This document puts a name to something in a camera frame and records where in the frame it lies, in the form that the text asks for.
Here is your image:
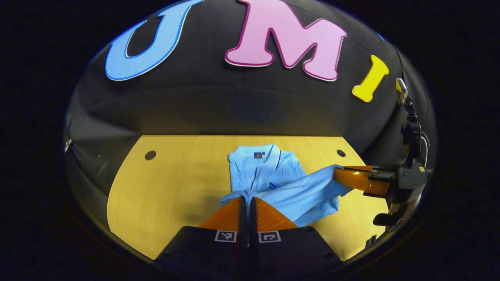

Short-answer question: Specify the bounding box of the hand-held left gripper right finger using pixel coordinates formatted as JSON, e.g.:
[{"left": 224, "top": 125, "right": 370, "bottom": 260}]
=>
[{"left": 250, "top": 196, "right": 344, "bottom": 274}]

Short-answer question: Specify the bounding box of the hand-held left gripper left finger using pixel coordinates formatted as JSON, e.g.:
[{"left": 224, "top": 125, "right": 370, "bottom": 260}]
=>
[{"left": 156, "top": 196, "right": 248, "bottom": 274}]

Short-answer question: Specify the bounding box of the light blue T-shirt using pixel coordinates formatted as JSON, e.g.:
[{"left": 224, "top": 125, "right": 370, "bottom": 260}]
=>
[{"left": 220, "top": 144, "right": 354, "bottom": 228}]

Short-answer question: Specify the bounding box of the black backdrop cloth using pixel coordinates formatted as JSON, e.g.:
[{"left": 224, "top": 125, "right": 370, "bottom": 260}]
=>
[{"left": 62, "top": 0, "right": 438, "bottom": 219}]

